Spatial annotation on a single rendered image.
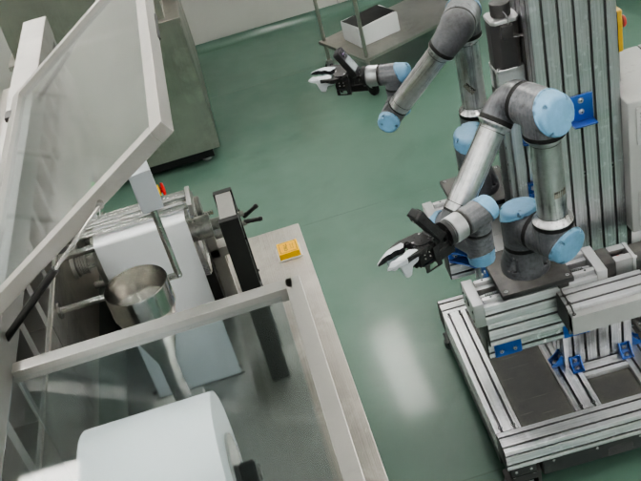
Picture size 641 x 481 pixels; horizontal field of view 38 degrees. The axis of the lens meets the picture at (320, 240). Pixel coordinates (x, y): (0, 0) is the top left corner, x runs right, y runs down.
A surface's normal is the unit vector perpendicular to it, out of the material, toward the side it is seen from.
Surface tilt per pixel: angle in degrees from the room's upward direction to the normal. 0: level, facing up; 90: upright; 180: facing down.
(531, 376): 0
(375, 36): 90
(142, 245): 90
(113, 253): 90
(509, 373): 0
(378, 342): 0
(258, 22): 90
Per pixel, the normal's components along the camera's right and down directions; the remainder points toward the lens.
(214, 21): 0.20, 0.52
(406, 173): -0.22, -0.80
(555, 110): 0.53, 0.25
